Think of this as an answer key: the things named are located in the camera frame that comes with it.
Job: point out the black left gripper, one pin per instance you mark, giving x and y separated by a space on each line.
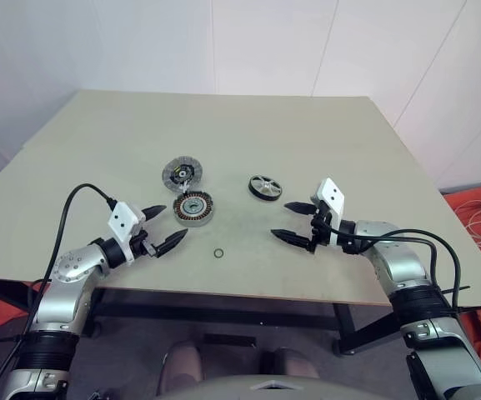
142 243

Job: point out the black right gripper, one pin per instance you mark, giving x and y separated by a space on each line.
319 235

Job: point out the motor stator with copper windings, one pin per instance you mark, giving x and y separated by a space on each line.
193 209

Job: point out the black rotor with silver spokes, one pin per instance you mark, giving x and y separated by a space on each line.
265 187

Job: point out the grey round motor end cap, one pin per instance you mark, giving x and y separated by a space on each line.
181 171

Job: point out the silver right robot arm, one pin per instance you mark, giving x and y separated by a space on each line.
404 260

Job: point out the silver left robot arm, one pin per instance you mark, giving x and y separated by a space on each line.
63 300

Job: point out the dark brown rounded shape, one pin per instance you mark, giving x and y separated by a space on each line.
181 366
290 363

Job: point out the grey robot torso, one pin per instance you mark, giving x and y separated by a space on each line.
273 389

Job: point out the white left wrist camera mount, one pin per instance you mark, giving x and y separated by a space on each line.
121 218

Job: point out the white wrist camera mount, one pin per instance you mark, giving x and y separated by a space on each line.
330 193
121 218

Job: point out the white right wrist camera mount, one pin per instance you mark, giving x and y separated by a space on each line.
330 193

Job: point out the black metal table frame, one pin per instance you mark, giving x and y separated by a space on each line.
223 310

